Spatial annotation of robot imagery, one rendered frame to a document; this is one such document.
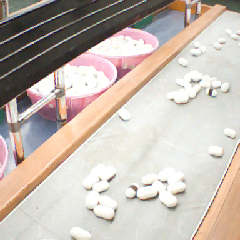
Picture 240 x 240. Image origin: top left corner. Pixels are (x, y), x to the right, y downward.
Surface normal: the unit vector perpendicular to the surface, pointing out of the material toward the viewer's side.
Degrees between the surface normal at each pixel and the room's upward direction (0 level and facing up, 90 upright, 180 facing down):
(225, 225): 0
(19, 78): 58
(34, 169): 0
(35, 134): 0
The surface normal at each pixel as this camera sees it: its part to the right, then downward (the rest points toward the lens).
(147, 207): 0.02, -0.83
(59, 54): 0.75, -0.22
